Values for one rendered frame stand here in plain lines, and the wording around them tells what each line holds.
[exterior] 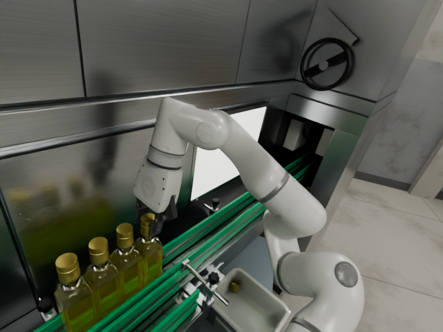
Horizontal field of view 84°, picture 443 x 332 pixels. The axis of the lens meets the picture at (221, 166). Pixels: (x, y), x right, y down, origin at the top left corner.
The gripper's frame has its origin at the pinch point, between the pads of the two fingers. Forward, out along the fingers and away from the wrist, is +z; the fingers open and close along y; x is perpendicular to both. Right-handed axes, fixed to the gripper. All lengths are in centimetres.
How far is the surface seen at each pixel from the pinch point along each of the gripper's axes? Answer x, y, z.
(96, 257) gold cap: -12.0, 0.9, 4.3
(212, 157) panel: 35.1, -12.1, -9.6
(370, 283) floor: 185, 69, 70
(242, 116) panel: 45, -12, -26
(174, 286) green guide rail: 10.7, 5.7, 21.4
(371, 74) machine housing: 81, 17, -57
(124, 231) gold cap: -6.3, 0.3, 0.6
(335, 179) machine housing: 94, 22, -10
